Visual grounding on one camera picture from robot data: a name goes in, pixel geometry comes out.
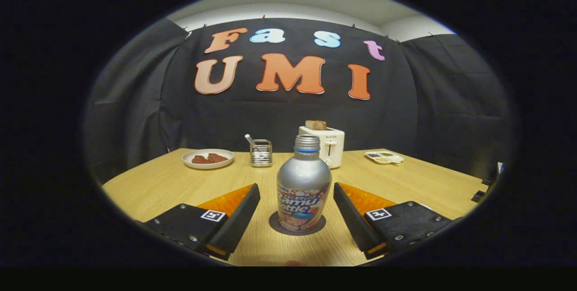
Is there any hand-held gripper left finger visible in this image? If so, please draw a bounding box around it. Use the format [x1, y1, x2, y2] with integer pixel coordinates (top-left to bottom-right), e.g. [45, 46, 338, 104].
[143, 183, 261, 261]

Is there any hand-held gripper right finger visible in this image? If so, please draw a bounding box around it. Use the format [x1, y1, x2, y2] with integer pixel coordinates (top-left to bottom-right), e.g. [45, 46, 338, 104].
[333, 182, 453, 260]

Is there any dark brown round coaster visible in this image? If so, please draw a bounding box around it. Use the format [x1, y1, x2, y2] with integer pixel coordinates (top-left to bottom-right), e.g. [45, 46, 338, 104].
[269, 211, 326, 236]

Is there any silver juice bottle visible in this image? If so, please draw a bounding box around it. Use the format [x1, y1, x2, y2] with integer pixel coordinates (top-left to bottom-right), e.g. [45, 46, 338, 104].
[276, 135, 333, 232]

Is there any white divided sauce tray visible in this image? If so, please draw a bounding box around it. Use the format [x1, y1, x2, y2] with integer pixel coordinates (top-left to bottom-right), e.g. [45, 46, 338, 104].
[365, 150, 405, 165]

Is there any white toaster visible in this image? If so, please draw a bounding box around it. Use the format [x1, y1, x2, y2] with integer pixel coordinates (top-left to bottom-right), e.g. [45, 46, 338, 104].
[298, 125, 345, 169]

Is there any white round plate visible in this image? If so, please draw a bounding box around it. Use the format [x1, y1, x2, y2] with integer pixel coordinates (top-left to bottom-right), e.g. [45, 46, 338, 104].
[182, 149, 235, 170]

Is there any wooden table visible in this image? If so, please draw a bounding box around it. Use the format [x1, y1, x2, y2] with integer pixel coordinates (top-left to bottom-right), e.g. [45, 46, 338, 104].
[101, 148, 490, 267]

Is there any small dark object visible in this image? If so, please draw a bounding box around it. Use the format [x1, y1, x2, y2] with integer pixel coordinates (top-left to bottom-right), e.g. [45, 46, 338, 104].
[471, 176, 496, 203]

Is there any wire mesh utensil holder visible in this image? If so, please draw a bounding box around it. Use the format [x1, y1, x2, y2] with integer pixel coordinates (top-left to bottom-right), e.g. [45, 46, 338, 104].
[250, 139, 273, 168]

